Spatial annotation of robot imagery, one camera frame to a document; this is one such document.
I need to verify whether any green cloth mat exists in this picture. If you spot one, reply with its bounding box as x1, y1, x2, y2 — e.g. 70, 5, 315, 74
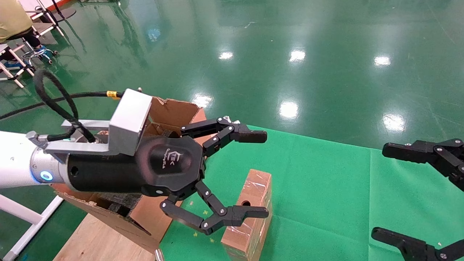
159, 123, 464, 261

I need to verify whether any white tube frame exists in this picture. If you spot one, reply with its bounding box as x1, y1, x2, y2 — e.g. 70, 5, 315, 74
0, 43, 37, 88

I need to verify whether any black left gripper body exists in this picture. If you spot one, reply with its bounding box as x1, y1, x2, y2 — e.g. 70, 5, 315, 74
67, 136, 207, 198

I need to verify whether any small taped cardboard box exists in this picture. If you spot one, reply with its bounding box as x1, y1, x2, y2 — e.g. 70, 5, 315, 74
221, 169, 272, 261

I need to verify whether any black foam block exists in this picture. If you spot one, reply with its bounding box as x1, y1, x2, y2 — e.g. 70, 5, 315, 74
97, 193, 142, 218
150, 123, 182, 139

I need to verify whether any large open cardboard carton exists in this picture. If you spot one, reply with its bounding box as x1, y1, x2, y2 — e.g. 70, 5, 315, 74
51, 96, 214, 254

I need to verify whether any person in yellow shirt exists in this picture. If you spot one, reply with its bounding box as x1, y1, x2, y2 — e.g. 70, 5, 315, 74
0, 0, 34, 43

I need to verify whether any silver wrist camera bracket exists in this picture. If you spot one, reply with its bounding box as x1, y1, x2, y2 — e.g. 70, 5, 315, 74
45, 88, 153, 157

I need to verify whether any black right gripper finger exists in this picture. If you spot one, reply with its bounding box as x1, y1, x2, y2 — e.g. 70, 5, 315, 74
372, 227, 464, 261
382, 138, 464, 191

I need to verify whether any black cable with yellow tag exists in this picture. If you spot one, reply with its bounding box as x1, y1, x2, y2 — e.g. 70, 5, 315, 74
0, 69, 124, 144

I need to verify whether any white stand with black base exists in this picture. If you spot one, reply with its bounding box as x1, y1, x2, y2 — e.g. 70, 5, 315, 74
25, 0, 76, 37

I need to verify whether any white table leg frame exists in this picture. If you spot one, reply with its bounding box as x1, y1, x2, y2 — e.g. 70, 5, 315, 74
0, 194, 64, 261

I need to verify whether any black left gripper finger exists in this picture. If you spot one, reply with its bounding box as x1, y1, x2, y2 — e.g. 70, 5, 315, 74
181, 117, 268, 157
160, 181, 269, 235

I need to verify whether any blue chrome stool base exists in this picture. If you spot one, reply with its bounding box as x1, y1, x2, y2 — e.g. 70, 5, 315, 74
22, 45, 58, 66

